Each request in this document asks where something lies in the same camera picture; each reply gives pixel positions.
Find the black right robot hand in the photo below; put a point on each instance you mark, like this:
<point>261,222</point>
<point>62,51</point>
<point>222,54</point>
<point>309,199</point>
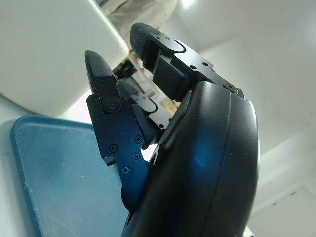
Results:
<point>209,160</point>

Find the blue plastic tray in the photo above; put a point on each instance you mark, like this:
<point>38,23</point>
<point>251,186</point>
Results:
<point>61,185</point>

